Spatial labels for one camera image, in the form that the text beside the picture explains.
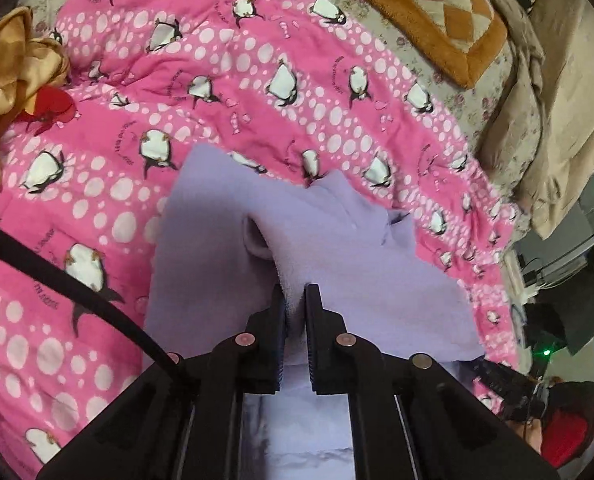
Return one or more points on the cream garment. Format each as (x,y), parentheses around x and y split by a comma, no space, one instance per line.
(572,110)

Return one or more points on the person's red jacket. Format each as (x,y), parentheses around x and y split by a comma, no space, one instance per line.
(569,435)

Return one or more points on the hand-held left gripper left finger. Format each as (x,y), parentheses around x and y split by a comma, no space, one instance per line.
(272,350)

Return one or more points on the orange checkered blanket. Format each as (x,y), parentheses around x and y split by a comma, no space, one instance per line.
(427,5)

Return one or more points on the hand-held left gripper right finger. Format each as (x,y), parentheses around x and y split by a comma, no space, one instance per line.
(317,350)

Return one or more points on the gold and red satin cloth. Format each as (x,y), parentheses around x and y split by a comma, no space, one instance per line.
(17,70)

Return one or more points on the floral bed sheet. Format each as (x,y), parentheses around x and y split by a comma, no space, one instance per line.
(417,55)

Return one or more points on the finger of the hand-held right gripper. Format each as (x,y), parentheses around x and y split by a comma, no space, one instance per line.
(499,377)

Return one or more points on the lilac fleece garment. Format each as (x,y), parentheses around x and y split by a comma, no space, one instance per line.
(327,240)

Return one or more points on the pink penguin print blanket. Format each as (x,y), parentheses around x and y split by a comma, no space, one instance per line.
(127,125)

